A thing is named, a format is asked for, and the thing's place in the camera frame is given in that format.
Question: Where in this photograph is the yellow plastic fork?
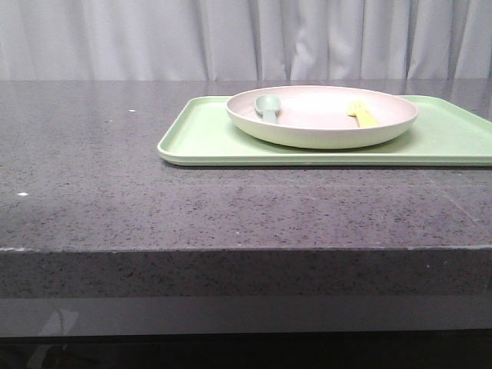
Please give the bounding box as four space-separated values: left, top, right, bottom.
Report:
347 100 379 128

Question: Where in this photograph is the sage green spoon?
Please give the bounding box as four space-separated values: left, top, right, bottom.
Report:
254 95 281 124

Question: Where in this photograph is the light green serving tray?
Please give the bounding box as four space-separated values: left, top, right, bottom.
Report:
158 95 491 167

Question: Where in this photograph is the beige round plate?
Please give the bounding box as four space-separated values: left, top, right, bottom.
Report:
226 85 418 149

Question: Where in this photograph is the white pleated curtain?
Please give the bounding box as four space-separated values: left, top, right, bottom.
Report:
1 1 491 81

